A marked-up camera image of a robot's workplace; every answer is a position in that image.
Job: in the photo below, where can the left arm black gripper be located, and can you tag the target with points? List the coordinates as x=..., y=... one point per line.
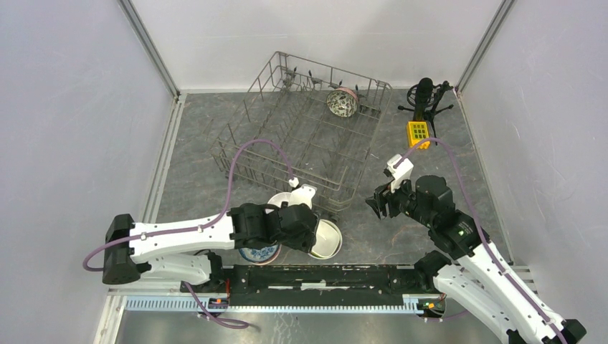
x=305, y=241

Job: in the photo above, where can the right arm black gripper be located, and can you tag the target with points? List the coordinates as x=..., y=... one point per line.
x=376, y=204

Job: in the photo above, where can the green and white bowl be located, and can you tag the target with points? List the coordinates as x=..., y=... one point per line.
x=328, y=237

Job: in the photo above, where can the floral brown patterned bowl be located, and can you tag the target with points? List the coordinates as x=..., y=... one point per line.
x=342, y=102

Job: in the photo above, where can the grey wire dish rack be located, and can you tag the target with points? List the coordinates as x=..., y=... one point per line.
x=283, y=126

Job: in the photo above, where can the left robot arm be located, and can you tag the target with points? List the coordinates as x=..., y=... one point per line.
x=134, y=250

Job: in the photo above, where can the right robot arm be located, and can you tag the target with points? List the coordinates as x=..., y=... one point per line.
x=468, y=267

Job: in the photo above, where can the blue floral bowl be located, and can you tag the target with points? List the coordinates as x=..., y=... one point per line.
x=256, y=254

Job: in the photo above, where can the yellow block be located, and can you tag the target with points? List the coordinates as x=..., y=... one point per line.
x=416, y=132

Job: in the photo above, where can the black microphone on tripod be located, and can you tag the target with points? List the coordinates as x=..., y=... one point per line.
x=424, y=98

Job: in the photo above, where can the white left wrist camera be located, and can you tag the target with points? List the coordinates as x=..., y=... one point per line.
x=301, y=193

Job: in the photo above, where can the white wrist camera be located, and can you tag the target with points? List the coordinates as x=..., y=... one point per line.
x=301, y=193
x=399, y=169

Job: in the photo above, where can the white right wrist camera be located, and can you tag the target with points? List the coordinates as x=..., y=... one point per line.
x=399, y=169

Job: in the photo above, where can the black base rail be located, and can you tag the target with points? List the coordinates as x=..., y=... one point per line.
x=318, y=285

